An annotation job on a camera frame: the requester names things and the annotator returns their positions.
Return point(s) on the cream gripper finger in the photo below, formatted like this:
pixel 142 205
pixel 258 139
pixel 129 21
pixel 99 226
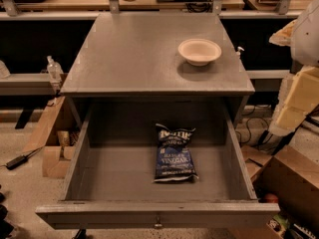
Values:
pixel 283 36
pixel 298 97

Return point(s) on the blue chip bag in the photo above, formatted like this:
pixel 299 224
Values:
pixel 174 161

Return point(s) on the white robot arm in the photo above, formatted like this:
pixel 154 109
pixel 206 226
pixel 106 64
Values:
pixel 304 45

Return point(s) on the grey cabinet counter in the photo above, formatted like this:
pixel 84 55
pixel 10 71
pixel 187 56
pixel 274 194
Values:
pixel 137 54

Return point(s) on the drawer pull knob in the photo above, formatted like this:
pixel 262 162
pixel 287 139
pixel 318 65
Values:
pixel 158 225

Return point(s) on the open grey drawer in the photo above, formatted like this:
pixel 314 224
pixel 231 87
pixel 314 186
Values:
pixel 110 182

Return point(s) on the small white pump bottle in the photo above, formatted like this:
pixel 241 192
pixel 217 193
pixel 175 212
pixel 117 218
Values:
pixel 239 51

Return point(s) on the right cardboard box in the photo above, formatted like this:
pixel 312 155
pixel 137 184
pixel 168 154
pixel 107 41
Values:
pixel 293 178

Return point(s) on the cardboard box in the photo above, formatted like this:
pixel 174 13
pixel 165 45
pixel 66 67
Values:
pixel 293 178
pixel 55 135

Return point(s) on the white paper bowl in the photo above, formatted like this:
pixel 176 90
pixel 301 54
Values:
pixel 199 52

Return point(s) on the clear plastic bottle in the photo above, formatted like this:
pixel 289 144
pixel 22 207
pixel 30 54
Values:
pixel 54 69

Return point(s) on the left cardboard box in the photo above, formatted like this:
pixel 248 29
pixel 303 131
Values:
pixel 55 135

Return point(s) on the black power adapter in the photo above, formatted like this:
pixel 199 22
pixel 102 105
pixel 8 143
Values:
pixel 16 162

